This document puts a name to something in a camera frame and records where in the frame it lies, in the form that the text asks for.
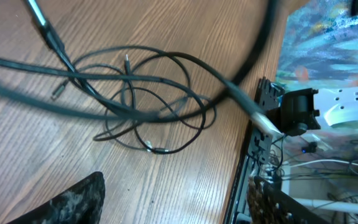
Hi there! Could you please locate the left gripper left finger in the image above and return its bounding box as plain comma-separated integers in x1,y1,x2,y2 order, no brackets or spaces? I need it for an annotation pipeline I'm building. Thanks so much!
10,171,106,224

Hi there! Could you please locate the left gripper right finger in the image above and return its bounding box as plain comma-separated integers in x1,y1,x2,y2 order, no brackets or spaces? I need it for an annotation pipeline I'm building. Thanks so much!
247,176,324,224

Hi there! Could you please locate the short black USB cable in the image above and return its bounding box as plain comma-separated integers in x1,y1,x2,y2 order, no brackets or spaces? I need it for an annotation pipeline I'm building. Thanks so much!
50,45,192,100

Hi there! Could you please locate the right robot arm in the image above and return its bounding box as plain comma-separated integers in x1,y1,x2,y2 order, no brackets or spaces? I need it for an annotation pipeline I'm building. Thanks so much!
276,86,358,136

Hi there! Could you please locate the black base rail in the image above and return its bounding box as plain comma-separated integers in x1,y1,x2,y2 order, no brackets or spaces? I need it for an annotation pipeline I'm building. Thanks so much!
223,77,280,224

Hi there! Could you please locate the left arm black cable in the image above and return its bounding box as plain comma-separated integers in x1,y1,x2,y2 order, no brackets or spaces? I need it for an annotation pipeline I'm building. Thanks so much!
154,0,281,124

